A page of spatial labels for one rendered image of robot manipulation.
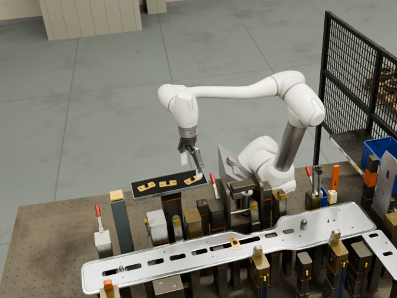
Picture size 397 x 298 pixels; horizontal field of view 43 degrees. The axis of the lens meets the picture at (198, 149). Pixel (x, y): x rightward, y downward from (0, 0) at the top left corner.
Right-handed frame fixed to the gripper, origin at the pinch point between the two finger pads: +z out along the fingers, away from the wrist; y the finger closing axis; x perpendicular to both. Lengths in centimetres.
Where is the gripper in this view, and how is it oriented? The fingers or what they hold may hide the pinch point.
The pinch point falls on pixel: (191, 169)
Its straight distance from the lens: 244.2
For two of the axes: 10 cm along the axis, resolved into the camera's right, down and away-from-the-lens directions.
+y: 5.5, 4.4, -7.1
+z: 0.6, 8.2, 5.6
